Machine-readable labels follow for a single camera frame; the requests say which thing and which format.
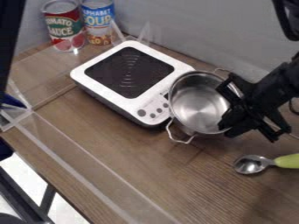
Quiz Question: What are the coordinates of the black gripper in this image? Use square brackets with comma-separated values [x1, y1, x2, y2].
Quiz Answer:
[216, 60, 299, 142]

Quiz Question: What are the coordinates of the silver metal pot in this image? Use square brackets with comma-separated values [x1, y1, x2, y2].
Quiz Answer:
[166, 70, 230, 144]

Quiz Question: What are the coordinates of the white and black stove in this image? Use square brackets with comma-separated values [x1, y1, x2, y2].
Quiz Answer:
[70, 40, 192, 127]

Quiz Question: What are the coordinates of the clear acrylic barrier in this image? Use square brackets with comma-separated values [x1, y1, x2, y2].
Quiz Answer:
[1, 71, 182, 224]

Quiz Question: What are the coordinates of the alphabet soup can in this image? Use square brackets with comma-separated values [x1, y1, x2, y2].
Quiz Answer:
[80, 0, 115, 46]

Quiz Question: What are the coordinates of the tomato sauce can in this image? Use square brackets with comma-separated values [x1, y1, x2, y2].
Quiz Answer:
[41, 0, 86, 52]

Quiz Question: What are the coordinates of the blue cloth object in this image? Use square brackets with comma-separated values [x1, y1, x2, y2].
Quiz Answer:
[0, 90, 28, 162]

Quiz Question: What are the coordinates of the spoon with yellow handle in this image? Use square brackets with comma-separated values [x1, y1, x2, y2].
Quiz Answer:
[234, 153, 299, 175]

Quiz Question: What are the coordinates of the black metal table frame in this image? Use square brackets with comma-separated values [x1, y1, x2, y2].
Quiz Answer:
[0, 167, 56, 224]

